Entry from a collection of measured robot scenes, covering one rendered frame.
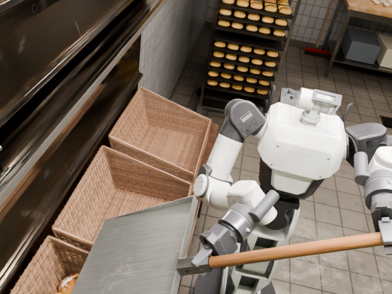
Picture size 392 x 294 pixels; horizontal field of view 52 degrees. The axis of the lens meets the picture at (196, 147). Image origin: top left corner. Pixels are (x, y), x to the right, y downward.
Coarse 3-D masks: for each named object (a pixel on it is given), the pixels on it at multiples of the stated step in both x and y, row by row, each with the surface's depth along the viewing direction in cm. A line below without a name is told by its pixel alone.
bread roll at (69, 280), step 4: (68, 276) 153; (72, 276) 153; (76, 276) 154; (64, 280) 152; (68, 280) 152; (72, 280) 152; (60, 284) 151; (64, 284) 151; (68, 284) 151; (72, 284) 151; (60, 288) 150; (64, 288) 150; (68, 288) 151; (72, 288) 152; (60, 292) 151; (64, 292) 150; (68, 292) 151
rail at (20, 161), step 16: (160, 0) 198; (144, 16) 177; (128, 32) 161; (80, 96) 120; (64, 112) 111; (48, 128) 103; (32, 144) 97; (16, 160) 92; (0, 176) 88; (0, 192) 86
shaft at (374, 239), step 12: (324, 240) 92; (336, 240) 91; (348, 240) 90; (360, 240) 89; (372, 240) 88; (252, 252) 98; (264, 252) 96; (276, 252) 95; (288, 252) 94; (300, 252) 93; (312, 252) 92; (324, 252) 92; (216, 264) 101; (228, 264) 100; (240, 264) 99
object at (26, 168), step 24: (144, 0) 205; (120, 24) 175; (144, 24) 175; (96, 48) 153; (72, 72) 136; (48, 96) 122; (24, 120) 111; (48, 120) 110; (0, 144) 102; (24, 144) 101; (48, 144) 104; (24, 168) 94
